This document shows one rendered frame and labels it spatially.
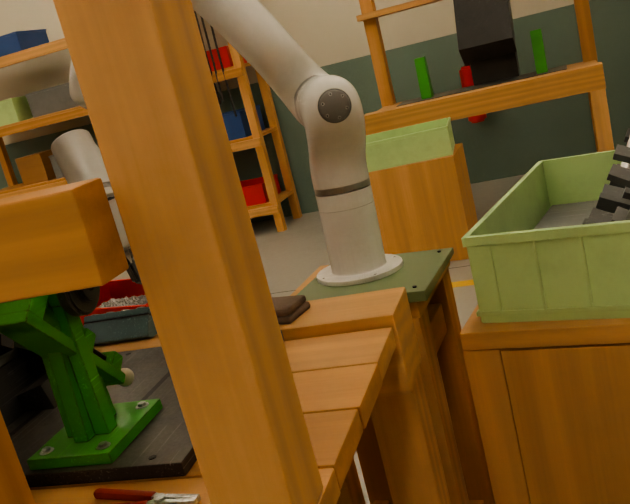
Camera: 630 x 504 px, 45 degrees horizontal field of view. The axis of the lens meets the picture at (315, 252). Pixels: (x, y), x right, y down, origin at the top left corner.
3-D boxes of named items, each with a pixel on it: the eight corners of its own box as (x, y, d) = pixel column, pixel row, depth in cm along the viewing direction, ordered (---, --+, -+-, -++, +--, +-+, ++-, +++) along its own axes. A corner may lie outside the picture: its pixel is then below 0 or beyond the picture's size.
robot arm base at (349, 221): (338, 261, 179) (321, 185, 174) (414, 254, 170) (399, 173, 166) (302, 289, 162) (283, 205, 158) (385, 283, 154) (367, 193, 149)
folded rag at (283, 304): (244, 327, 139) (240, 312, 138) (267, 310, 146) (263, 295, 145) (291, 325, 134) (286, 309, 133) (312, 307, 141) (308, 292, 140)
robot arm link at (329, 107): (364, 179, 168) (342, 70, 163) (383, 189, 150) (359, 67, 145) (311, 191, 167) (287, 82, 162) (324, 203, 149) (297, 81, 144)
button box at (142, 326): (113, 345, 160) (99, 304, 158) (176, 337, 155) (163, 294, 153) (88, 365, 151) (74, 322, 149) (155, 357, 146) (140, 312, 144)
